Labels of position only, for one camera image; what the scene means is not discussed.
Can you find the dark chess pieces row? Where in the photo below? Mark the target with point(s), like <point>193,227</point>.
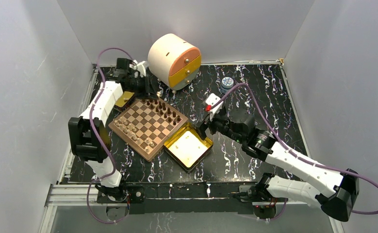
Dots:
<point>156,113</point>

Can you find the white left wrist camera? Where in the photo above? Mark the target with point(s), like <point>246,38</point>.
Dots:
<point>140,68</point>

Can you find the round pastel drawer cabinet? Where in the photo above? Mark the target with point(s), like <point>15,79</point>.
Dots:
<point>174,61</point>

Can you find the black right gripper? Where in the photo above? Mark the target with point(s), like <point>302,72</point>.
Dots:
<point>201,129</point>

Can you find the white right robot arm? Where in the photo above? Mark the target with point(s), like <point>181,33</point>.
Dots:
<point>334,192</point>

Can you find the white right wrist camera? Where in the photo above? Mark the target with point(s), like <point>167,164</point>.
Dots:
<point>214,107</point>

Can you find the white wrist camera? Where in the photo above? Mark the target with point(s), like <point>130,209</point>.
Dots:
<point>214,107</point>
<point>140,68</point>

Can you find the gold tin with white pieces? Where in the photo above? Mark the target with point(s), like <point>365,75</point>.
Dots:
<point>125,100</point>

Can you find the empty gold tin lid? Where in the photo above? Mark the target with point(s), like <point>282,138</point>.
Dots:
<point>187,148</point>

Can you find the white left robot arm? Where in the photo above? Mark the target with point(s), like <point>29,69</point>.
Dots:
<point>88,136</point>

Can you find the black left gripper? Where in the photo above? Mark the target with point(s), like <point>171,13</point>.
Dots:
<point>146,89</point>

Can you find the wooden chess board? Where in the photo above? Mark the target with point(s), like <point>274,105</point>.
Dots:
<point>158,135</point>

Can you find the small blue white jar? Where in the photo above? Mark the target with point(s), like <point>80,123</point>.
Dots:
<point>226,84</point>

